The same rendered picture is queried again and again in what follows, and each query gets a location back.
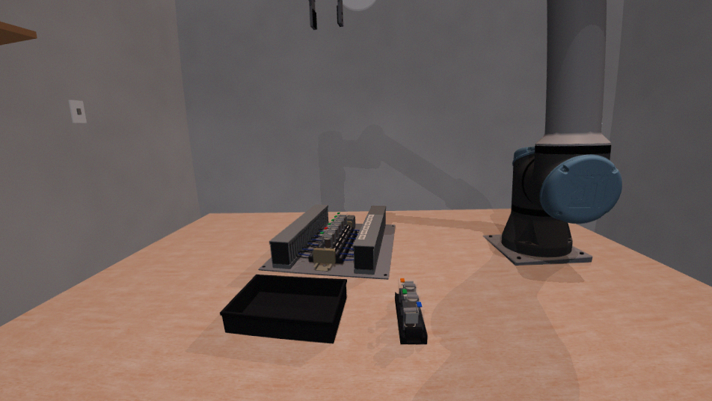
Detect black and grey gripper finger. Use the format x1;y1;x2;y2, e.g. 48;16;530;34
337;0;343;27
309;0;317;30

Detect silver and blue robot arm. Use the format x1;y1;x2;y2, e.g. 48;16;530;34
502;0;622;257

